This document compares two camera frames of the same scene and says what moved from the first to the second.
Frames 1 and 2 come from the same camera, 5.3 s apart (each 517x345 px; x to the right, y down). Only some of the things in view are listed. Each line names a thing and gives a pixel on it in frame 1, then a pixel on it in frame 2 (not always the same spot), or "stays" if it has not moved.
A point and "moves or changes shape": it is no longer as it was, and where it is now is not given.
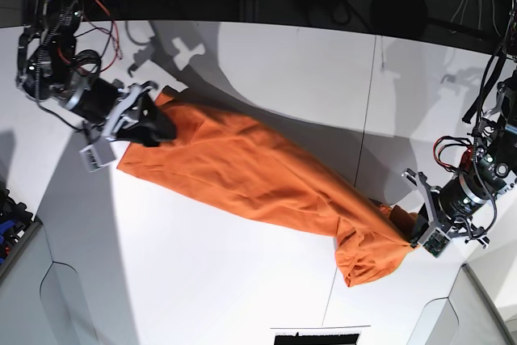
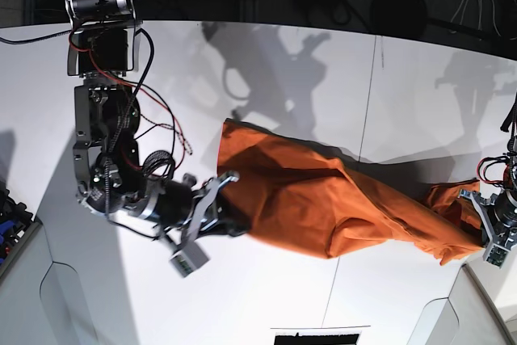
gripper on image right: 453,206 to 498,214
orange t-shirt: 253,175 moves or changes shape
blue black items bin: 18,228 stays
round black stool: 399,10 stays
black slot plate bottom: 316,338 stays
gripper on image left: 103,104 to 175,208
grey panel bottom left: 42,301 stays
